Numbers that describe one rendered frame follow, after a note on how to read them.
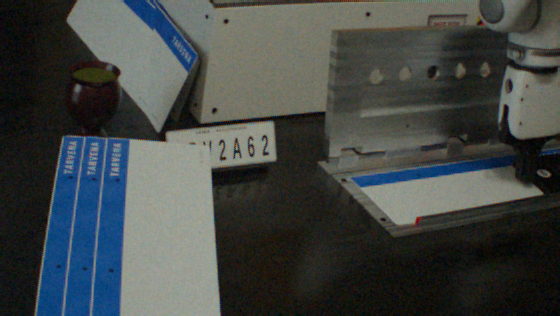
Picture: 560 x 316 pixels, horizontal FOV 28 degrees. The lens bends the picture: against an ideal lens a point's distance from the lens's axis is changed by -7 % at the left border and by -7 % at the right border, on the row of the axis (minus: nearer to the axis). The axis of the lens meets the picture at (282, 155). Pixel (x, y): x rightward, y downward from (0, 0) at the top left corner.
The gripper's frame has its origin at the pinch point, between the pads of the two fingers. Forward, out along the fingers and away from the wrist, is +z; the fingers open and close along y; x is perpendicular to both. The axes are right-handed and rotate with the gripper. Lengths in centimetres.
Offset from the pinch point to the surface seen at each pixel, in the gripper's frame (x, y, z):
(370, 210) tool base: -0.6, -27.4, 2.6
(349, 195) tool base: 4.2, -27.8, 2.0
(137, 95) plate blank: 40, -44, -5
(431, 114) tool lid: 9.8, -11.2, -6.2
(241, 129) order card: 17.0, -37.6, -4.5
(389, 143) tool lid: 10.0, -18.1, -2.5
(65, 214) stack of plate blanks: -6, -71, -4
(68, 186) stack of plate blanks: 0, -68, -5
